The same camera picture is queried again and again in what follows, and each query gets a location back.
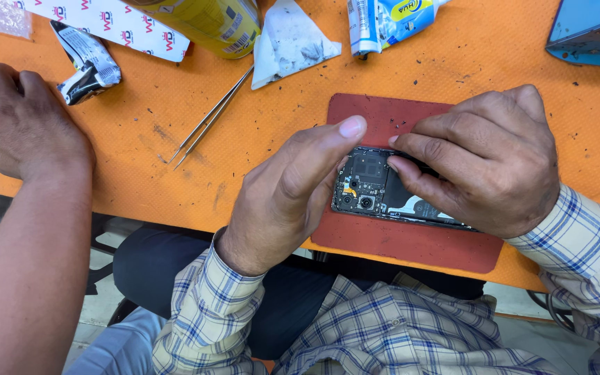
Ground person's right hand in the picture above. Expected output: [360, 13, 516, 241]
[386, 84, 561, 240]

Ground red rubber work pad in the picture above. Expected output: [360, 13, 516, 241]
[310, 93, 505, 275]

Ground yellow spray can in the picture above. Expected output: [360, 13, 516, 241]
[123, 0, 263, 60]

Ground person's left hand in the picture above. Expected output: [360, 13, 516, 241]
[216, 115, 368, 277]

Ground white box with red logos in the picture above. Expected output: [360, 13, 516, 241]
[12, 0, 191, 63]

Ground crumpled black white packet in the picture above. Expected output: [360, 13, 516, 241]
[49, 20, 123, 106]

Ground person's plaid shirt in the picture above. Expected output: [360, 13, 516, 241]
[271, 272, 564, 375]

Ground black stool frame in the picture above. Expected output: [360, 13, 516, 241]
[85, 212, 142, 327]

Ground dirty white cloth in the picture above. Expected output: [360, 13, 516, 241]
[250, 0, 342, 91]

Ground black smartphone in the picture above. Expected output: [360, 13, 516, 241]
[331, 146, 478, 232]

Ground steel tweezers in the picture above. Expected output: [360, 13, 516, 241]
[168, 65, 255, 171]

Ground blue white glue tube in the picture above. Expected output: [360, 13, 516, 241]
[346, 0, 452, 57]

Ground black cable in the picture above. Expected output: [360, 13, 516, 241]
[525, 289, 577, 335]

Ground orange table mat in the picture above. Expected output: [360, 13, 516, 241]
[0, 0, 600, 293]

